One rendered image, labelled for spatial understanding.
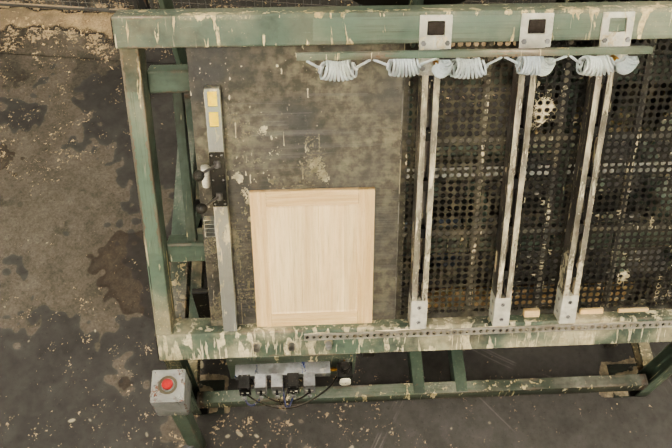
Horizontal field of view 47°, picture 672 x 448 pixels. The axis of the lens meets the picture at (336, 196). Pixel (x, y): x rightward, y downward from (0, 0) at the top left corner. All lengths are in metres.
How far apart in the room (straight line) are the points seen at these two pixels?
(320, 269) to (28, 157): 2.33
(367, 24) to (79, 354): 2.34
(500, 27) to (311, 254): 1.03
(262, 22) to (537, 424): 2.38
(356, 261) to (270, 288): 0.33
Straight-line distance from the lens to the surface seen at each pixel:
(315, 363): 3.09
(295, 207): 2.72
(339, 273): 2.86
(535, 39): 2.53
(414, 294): 2.88
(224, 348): 3.01
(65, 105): 4.88
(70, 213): 4.43
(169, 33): 2.44
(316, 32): 2.42
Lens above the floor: 3.65
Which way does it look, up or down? 58 degrees down
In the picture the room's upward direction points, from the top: 3 degrees clockwise
